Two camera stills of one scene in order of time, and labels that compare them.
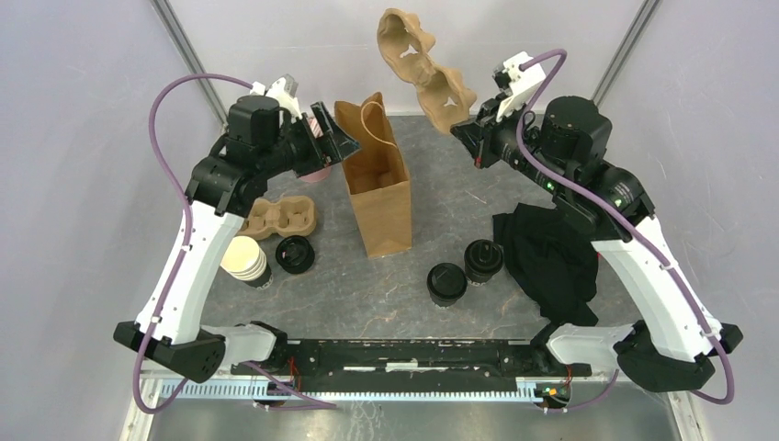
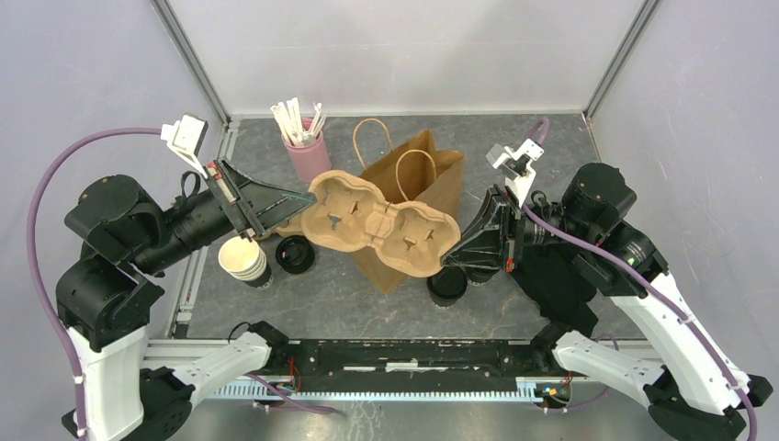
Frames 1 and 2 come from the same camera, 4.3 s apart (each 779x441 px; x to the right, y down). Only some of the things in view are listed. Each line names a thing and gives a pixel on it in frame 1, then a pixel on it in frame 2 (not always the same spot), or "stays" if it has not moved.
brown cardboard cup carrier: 405,47 → 352,214
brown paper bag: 379,183 → 411,171
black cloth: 556,263 stays
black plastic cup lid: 446,281 stays
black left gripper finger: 340,144 → 263,206
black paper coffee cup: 444,301 stays
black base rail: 317,365 stays
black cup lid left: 295,254 stays
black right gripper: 480,136 → 492,237
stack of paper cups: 243,260 stays
